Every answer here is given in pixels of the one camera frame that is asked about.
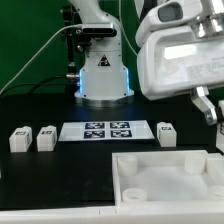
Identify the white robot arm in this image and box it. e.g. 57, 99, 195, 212
68, 0, 224, 125

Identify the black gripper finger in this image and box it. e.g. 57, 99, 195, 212
191, 86, 218, 125

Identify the black cable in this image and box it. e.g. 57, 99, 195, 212
0, 75, 81, 98

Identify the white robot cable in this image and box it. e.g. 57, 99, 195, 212
118, 0, 138, 57

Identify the white camera cable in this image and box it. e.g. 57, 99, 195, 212
0, 23, 84, 96

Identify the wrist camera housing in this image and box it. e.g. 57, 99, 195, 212
135, 0, 224, 46

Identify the white square tabletop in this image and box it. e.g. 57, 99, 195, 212
112, 150, 224, 206

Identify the white fiducial marker sheet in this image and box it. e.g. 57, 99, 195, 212
59, 120, 154, 142

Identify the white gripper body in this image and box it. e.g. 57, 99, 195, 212
137, 26, 224, 100

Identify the black camera on mount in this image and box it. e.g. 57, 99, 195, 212
82, 23, 117, 37

